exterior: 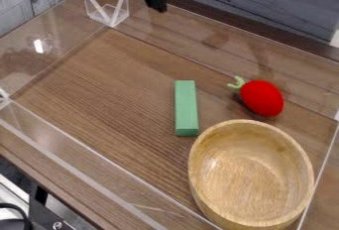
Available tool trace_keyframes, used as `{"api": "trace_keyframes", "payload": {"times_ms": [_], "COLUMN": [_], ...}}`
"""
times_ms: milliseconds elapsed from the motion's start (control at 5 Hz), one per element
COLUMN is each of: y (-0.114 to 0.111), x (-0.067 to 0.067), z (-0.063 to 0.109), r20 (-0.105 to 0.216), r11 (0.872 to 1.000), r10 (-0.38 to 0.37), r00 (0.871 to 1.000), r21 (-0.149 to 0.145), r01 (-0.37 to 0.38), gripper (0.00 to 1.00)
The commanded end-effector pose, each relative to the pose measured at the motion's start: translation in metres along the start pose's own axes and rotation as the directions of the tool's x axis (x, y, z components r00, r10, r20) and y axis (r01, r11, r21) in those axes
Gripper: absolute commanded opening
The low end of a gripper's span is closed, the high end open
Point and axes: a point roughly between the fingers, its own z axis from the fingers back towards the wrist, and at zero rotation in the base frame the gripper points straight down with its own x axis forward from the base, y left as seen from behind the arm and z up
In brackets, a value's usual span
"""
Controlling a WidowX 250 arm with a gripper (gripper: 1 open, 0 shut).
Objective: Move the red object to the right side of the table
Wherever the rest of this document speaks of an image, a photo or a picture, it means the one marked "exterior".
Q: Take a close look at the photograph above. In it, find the red plush strawberry toy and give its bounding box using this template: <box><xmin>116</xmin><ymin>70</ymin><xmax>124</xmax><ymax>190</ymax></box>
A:
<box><xmin>226</xmin><ymin>76</ymin><xmax>284</xmax><ymax>117</ymax></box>

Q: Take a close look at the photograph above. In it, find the green rectangular block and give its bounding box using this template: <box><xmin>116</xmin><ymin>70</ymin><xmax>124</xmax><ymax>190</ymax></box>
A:
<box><xmin>174</xmin><ymin>80</ymin><xmax>198</xmax><ymax>137</ymax></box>

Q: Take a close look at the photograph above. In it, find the wooden bowl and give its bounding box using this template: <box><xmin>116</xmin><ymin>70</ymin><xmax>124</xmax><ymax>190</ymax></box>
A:
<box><xmin>188</xmin><ymin>119</ymin><xmax>313</xmax><ymax>230</ymax></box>

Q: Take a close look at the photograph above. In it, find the clear acrylic corner bracket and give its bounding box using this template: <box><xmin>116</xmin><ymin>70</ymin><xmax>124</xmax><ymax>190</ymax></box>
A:
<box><xmin>84</xmin><ymin>0</ymin><xmax>129</xmax><ymax>28</ymax></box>

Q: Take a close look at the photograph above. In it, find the clear acrylic tray wall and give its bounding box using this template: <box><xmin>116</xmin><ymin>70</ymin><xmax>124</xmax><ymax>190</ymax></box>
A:
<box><xmin>0</xmin><ymin>88</ymin><xmax>220</xmax><ymax>230</ymax></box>

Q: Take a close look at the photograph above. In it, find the black table clamp mount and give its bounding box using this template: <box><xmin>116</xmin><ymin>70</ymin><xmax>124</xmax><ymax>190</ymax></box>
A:
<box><xmin>29</xmin><ymin>185</ymin><xmax>76</xmax><ymax>230</ymax></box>

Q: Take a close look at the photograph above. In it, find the black cable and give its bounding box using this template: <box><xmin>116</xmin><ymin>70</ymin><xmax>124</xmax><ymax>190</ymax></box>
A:
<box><xmin>0</xmin><ymin>202</ymin><xmax>33</xmax><ymax>230</ymax></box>

